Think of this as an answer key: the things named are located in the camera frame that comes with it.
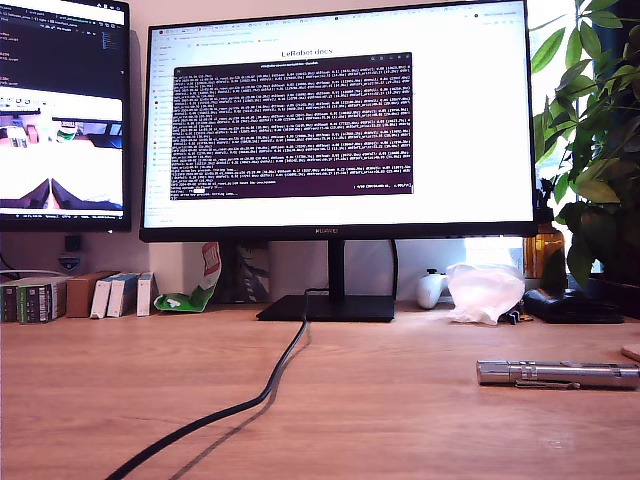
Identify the small white and blue box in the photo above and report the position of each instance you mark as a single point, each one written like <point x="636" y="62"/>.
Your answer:
<point x="100" y="300"/>
<point x="144" y="297"/>
<point x="117" y="299"/>

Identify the black monitor with code window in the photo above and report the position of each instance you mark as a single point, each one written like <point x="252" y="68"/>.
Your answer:
<point x="60" y="60"/>

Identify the green and white snack bag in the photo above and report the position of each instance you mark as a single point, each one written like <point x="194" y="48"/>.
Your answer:
<point x="192" y="300"/>

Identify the white game controller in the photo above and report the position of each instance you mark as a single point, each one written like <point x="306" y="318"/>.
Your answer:
<point x="430" y="292"/>

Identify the green printed small box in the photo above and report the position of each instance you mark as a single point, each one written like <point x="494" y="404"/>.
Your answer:
<point x="9" y="302"/>
<point x="37" y="302"/>

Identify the black leather pouch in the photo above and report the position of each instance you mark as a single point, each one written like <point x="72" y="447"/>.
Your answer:
<point x="570" y="307"/>

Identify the metallic laser pointer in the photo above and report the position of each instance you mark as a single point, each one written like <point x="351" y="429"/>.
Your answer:
<point x="550" y="373"/>

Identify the small black wall plug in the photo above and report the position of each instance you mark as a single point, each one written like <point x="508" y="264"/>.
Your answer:
<point x="73" y="243"/>

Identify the crumpled translucent plastic bag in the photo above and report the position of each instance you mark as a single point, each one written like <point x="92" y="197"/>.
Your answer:
<point x="482" y="292"/>

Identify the blue and white badge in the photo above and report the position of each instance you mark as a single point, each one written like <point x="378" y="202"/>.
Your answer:
<point x="70" y="263"/>

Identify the amber glass pump bottle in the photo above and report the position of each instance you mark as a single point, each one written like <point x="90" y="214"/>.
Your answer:
<point x="542" y="255"/>

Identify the large black Huawei monitor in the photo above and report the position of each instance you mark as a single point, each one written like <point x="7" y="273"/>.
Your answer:
<point x="460" y="125"/>

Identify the green leafy houseplant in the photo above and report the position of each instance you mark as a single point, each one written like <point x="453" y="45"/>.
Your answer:
<point x="600" y="150"/>

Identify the brown cardboard box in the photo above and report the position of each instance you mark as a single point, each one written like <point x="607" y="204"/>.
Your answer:
<point x="79" y="295"/>

